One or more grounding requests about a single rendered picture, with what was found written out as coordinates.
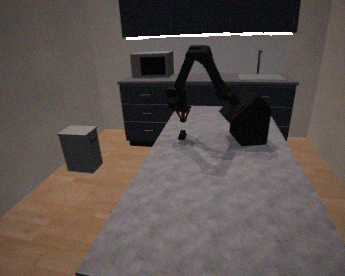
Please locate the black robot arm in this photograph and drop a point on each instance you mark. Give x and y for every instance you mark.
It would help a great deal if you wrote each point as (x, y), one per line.
(221, 90)

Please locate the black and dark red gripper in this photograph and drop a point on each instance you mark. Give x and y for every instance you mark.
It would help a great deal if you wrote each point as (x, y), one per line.
(183, 111)

